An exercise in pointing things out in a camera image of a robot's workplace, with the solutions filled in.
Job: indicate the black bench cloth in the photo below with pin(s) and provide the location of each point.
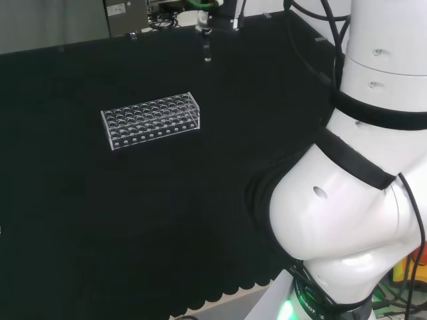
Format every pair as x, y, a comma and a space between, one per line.
133, 200

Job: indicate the grey metal cabinet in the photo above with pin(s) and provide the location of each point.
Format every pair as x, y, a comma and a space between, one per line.
125, 16

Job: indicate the clear plastic test tube rack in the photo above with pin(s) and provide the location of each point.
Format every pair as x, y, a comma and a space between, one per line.
150, 121

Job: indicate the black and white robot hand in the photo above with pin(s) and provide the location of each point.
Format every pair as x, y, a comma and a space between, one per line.
223, 15

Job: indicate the clear cloth clip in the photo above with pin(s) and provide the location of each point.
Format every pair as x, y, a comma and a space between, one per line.
321, 39
266, 15
132, 36

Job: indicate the yellow stop button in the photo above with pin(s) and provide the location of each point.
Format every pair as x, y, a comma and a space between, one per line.
400, 269

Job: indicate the clear glass test tube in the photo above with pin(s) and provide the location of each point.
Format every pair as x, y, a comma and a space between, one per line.
207, 50

